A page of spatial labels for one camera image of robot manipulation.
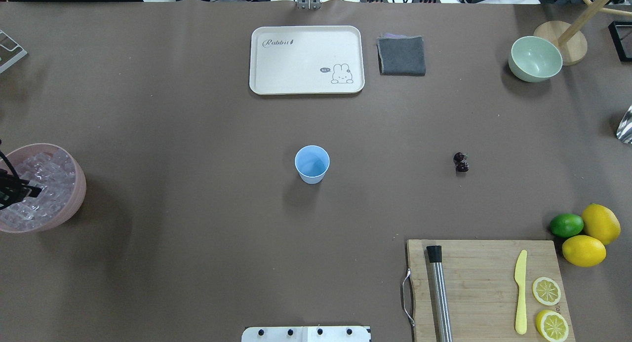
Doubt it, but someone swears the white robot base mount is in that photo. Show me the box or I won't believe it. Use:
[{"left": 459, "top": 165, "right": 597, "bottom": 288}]
[{"left": 241, "top": 325, "right": 372, "bottom": 342}]

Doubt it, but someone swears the lemon half slice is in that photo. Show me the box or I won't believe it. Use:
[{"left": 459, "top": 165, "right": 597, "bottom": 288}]
[
  {"left": 531, "top": 276, "right": 562, "bottom": 306},
  {"left": 535, "top": 310, "right": 570, "bottom": 342}
]

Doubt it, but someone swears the folded grey cloth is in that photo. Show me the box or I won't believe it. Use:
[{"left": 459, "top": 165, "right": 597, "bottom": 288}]
[{"left": 377, "top": 34, "right": 427, "bottom": 76}]

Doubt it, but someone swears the light blue plastic cup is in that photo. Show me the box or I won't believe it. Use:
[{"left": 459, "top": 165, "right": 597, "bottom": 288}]
[{"left": 294, "top": 146, "right": 330, "bottom": 185}]

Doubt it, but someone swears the silver metal ice scoop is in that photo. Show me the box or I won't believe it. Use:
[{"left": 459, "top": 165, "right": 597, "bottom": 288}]
[{"left": 615, "top": 106, "right": 632, "bottom": 144}]

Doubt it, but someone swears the wooden cup tree stand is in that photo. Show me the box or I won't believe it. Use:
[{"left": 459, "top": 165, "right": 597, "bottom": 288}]
[{"left": 533, "top": 0, "right": 631, "bottom": 66}]

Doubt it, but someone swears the yellow plastic knife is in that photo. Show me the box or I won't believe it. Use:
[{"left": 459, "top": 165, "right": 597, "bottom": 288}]
[{"left": 514, "top": 250, "right": 528, "bottom": 335}]

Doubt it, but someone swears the yellow lemon near lime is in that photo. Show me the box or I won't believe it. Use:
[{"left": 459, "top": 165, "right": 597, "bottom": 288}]
[{"left": 562, "top": 235, "right": 607, "bottom": 267}]

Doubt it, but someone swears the wooden cutting board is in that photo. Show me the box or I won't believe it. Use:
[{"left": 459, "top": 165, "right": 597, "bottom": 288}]
[{"left": 406, "top": 239, "right": 563, "bottom": 342}]

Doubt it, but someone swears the mint green bowl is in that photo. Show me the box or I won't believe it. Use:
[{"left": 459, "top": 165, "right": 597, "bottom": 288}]
[{"left": 508, "top": 36, "right": 563, "bottom": 82}]

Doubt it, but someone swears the steel muddler black tip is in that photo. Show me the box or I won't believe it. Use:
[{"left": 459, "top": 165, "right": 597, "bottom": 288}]
[{"left": 426, "top": 245, "right": 454, "bottom": 342}]

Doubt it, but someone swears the green lime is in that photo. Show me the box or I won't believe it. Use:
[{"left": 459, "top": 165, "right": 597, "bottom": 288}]
[{"left": 549, "top": 213, "right": 584, "bottom": 238}]

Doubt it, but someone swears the cream rabbit tray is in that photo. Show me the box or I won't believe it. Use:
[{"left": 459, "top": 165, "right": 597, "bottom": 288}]
[{"left": 249, "top": 25, "right": 365, "bottom": 95}]

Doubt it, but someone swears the pile of ice cubes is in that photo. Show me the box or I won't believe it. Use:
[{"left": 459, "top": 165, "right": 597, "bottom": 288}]
[{"left": 0, "top": 150, "right": 77, "bottom": 232}]

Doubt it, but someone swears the pink bowl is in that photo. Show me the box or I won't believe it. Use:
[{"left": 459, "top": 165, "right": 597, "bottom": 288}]
[{"left": 1, "top": 143, "right": 86, "bottom": 233}]

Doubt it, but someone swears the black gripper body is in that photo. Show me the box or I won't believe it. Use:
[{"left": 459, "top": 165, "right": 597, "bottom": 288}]
[{"left": 0, "top": 169, "right": 22, "bottom": 210}]

